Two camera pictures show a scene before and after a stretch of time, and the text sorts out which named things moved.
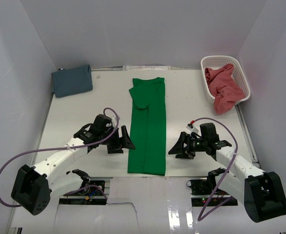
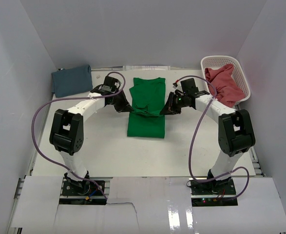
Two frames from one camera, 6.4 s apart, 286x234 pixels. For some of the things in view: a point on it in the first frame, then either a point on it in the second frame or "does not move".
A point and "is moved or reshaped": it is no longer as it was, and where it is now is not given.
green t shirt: (147, 146) is moved or reshaped
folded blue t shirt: (71, 81) does not move
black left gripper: (124, 142) to (124, 106)
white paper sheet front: (144, 203) does not move
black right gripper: (178, 147) to (170, 108)
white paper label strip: (144, 68) does not move
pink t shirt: (222, 85) does not move
